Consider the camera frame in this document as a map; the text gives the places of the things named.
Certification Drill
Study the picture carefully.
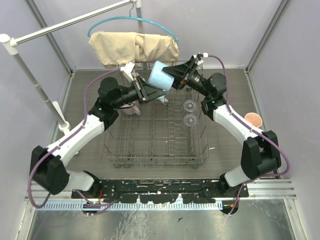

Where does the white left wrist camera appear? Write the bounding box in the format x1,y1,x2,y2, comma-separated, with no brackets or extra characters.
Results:
120,62,135,83

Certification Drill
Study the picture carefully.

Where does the beige cloth on hanger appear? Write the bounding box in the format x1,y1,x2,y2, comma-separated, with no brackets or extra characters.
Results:
88,31,180,67

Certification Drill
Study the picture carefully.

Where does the blue ceramic mug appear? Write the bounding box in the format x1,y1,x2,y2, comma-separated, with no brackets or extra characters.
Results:
147,61,174,93

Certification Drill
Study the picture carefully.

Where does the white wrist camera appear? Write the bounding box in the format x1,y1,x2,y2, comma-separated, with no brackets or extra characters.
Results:
120,62,135,83
193,52,209,66

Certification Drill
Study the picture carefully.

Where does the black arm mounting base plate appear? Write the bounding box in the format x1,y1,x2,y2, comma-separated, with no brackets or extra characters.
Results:
80,178,240,204

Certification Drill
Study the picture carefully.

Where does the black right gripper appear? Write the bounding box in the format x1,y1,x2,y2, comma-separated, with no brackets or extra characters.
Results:
159,58,211,99

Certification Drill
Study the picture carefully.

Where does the grey wire dish rack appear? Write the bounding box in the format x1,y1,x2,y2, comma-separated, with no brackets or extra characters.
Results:
102,59,212,171

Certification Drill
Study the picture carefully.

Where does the teal clothes hanger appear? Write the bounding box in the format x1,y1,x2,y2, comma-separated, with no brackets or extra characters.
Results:
86,2,180,46

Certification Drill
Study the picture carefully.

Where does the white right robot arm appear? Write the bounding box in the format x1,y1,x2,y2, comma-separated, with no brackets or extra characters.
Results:
162,53,282,197

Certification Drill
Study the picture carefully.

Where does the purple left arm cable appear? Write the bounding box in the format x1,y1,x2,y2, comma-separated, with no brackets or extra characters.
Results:
26,69,126,216

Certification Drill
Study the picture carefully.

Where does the clear faceted glass cup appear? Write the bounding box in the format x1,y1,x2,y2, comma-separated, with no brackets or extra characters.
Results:
181,99,199,115

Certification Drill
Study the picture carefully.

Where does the pink ceramic mug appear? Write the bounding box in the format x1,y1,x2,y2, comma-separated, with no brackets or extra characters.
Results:
244,112,263,128

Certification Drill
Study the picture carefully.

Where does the lilac ceramic mug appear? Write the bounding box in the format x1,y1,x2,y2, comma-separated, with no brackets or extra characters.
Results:
120,101,141,116

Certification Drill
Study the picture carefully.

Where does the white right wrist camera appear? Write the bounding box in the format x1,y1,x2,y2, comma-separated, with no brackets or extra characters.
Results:
193,52,209,66

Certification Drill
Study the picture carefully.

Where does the white clothes rail stand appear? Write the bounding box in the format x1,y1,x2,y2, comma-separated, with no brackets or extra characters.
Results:
0,0,169,156

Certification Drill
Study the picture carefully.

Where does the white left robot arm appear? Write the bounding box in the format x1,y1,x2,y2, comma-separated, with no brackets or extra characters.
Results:
30,76,166,198

